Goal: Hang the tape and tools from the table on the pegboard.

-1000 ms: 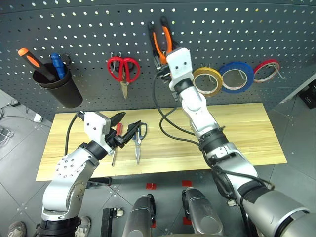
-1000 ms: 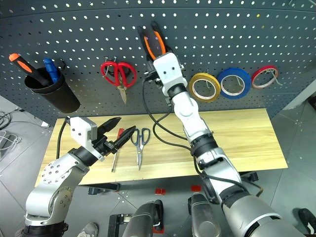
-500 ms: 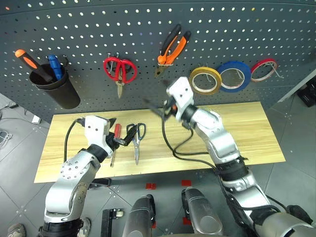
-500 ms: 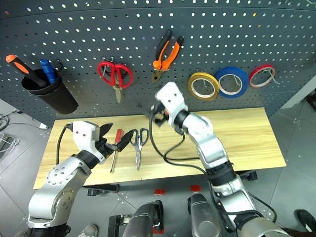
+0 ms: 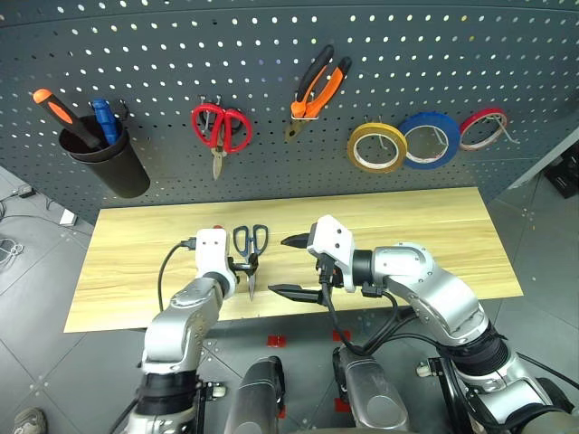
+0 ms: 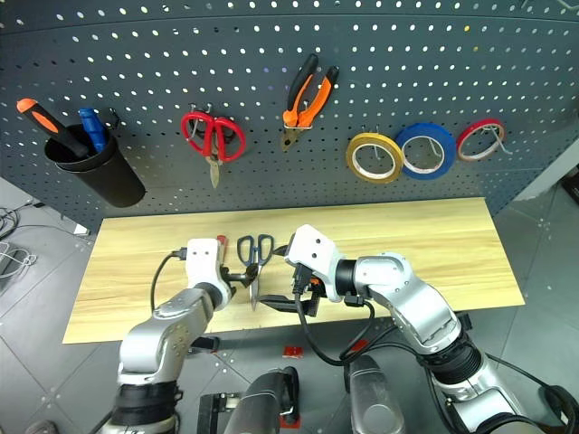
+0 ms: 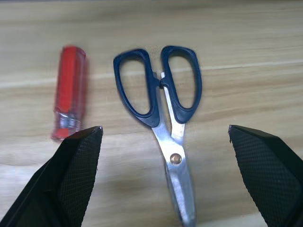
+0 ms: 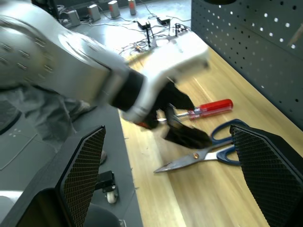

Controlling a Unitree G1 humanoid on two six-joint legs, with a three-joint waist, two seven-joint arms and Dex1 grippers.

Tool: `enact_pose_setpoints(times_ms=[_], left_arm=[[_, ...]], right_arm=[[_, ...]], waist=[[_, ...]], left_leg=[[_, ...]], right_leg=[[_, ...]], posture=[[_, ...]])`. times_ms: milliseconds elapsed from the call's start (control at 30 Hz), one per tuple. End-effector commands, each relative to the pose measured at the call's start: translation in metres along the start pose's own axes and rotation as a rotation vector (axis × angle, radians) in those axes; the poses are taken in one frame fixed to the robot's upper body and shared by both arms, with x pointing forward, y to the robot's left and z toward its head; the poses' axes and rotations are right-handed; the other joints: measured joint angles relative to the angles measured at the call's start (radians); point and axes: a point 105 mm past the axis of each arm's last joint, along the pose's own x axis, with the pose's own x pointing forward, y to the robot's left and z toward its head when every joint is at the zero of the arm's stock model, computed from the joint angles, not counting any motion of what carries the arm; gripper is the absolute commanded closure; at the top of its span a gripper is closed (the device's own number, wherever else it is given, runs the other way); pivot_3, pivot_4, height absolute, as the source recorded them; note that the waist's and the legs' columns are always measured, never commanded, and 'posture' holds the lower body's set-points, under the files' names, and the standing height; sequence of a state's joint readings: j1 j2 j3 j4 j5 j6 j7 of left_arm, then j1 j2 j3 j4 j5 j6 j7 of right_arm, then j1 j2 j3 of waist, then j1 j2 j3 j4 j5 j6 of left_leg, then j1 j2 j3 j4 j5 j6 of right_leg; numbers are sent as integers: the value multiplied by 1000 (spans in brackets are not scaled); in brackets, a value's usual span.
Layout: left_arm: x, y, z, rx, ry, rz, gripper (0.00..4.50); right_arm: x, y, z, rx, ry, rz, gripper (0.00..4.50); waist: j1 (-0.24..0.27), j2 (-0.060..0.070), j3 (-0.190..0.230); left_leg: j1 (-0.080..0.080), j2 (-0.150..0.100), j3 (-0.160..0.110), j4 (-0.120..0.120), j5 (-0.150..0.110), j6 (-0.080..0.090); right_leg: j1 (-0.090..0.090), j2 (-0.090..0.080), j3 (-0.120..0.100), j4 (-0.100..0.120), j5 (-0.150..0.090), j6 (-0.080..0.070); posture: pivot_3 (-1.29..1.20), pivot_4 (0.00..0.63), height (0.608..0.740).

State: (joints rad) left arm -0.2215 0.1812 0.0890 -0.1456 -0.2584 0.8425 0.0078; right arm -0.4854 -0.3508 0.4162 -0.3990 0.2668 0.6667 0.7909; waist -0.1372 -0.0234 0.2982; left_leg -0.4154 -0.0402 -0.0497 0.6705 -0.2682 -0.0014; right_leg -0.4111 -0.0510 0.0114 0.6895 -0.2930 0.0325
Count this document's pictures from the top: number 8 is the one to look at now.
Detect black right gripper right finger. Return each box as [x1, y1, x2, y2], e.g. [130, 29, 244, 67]
[229, 124, 303, 227]

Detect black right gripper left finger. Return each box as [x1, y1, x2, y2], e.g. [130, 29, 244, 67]
[0, 125, 107, 227]

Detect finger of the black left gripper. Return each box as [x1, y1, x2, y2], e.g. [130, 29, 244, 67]
[164, 124, 212, 149]
[174, 83, 196, 111]

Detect grey metal pegboard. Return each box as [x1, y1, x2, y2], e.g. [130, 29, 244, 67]
[191, 0, 303, 132]

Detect silver robot body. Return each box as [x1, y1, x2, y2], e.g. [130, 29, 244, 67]
[0, 189, 25, 215]

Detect person in grey trousers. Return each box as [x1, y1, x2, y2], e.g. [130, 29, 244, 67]
[0, 85, 108, 166]

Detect grey box with orange label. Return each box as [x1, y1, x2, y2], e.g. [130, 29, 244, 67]
[127, 0, 137, 16]
[107, 0, 120, 19]

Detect grey box with rounded corners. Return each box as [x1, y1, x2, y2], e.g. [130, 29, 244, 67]
[87, 4, 102, 22]
[67, 9, 81, 28]

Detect blue handled scissors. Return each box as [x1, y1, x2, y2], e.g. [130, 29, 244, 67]
[153, 118, 250, 174]

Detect red handled screwdriver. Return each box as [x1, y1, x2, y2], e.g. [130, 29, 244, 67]
[174, 98, 234, 121]

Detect black caster wheel bracket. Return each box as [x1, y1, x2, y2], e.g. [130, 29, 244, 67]
[95, 170, 119, 205]

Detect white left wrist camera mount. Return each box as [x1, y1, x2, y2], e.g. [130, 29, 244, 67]
[119, 33, 211, 125]

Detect tangled white cables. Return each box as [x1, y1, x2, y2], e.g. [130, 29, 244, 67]
[118, 39, 156, 56]

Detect black upright post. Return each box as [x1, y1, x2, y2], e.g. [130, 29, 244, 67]
[145, 23, 152, 48]

